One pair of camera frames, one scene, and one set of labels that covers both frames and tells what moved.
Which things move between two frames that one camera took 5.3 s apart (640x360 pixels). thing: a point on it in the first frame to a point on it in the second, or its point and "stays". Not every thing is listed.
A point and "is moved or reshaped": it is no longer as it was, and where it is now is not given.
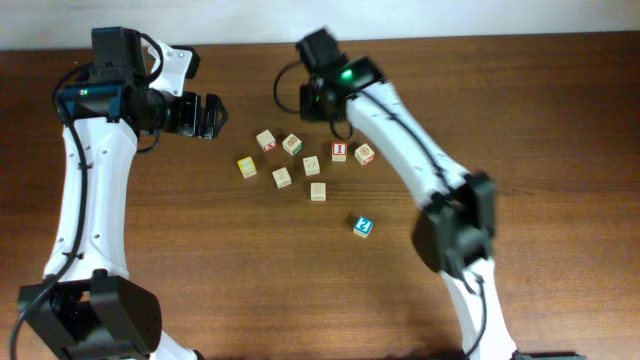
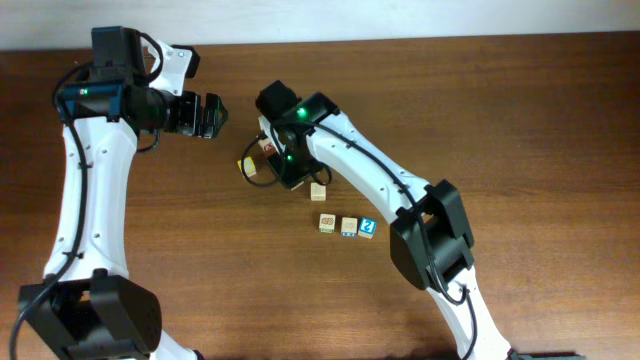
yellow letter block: [247, 167] stays
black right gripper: [307, 96] to [289, 178]
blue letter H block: [311, 165] is moved or reshaped
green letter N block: [318, 191] stays
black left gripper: [193, 126] stays
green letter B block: [292, 144] is moved or reshaped
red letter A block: [266, 140] stays
